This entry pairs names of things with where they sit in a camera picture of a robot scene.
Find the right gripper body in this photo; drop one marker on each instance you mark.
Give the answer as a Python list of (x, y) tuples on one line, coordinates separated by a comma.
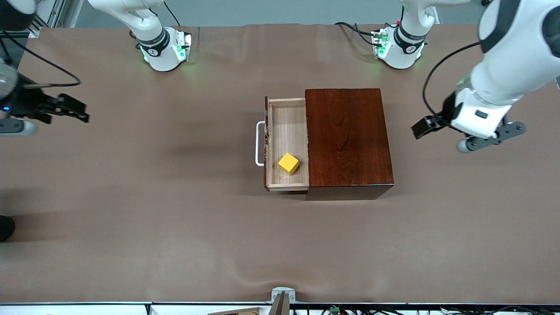
[(25, 103)]

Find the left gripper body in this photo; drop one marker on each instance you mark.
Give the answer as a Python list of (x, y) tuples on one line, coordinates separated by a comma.
[(447, 110)]

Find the yellow cube block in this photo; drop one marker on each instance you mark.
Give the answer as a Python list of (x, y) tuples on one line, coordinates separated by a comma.
[(288, 164)]

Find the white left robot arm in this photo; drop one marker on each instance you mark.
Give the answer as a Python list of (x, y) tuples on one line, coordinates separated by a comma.
[(516, 57)]

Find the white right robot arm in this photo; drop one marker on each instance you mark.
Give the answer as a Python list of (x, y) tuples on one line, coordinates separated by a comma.
[(153, 48)]

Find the dark brown wooden cabinet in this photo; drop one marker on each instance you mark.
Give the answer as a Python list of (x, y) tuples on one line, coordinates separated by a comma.
[(350, 144)]

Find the black round object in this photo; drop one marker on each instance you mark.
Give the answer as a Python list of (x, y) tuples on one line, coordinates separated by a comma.
[(5, 228)]

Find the brown table cover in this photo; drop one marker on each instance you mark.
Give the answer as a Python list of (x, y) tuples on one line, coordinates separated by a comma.
[(175, 245)]

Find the brown cardboard piece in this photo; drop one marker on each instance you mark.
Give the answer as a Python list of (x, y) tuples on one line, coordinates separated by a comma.
[(245, 312)]

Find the aluminium frame struts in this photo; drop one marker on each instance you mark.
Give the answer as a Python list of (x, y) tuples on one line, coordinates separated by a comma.
[(52, 13)]

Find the grey metal clamp bracket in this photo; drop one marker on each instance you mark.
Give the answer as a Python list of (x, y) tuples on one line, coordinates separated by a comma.
[(283, 292)]

